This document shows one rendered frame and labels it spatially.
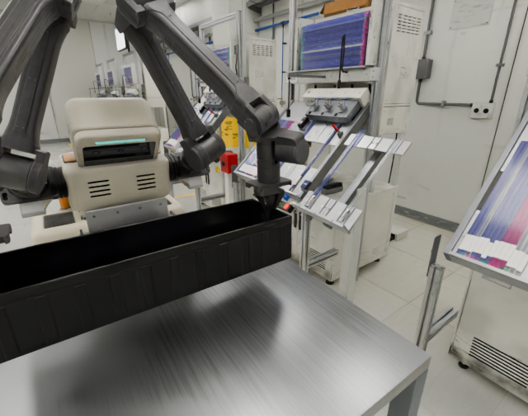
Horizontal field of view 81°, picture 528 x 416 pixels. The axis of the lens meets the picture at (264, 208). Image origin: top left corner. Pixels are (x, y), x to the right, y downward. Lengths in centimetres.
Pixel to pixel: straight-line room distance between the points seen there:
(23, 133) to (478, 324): 174
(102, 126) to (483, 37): 297
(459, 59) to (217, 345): 309
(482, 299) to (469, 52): 222
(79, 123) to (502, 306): 163
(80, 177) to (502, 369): 176
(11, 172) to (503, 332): 175
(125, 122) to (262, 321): 59
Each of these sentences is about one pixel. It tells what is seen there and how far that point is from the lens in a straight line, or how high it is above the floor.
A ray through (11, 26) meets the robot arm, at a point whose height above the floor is 135.
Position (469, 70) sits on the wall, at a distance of 331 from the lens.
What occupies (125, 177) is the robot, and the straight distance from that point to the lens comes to 96.
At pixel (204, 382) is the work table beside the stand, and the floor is 80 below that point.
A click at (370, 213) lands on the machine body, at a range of 223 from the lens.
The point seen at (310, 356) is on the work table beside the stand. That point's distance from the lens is 63.
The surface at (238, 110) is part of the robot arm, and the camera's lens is 72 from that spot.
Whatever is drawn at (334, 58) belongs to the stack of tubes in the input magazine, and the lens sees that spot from 209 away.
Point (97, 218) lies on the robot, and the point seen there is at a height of 93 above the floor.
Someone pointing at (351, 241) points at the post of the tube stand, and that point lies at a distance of 161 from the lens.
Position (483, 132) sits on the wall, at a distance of 324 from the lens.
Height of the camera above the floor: 125
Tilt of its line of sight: 21 degrees down
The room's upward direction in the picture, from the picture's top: straight up
